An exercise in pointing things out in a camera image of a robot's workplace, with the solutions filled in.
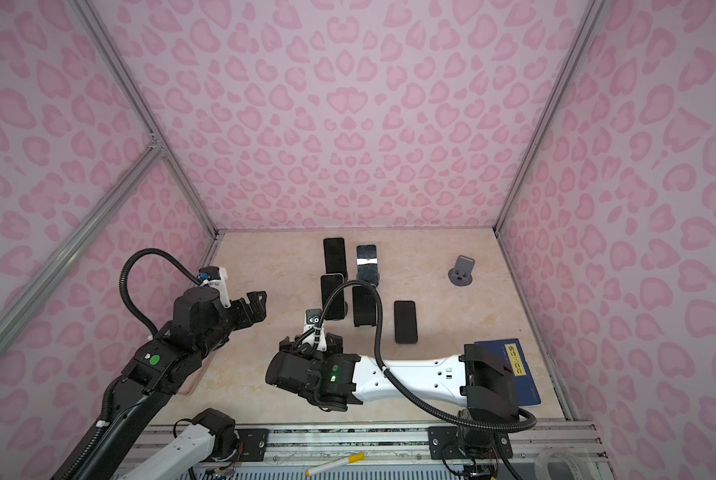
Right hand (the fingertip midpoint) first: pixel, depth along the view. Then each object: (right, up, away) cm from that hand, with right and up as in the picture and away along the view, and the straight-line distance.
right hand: (301, 341), depth 72 cm
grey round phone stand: (+47, +14, +29) cm, 57 cm away
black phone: (+5, +20, +26) cm, 33 cm away
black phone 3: (+5, +12, +16) cm, 20 cm away
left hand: (-12, +12, -1) cm, 17 cm away
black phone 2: (+16, +18, +29) cm, 38 cm away
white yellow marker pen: (+12, -28, 0) cm, 30 cm away
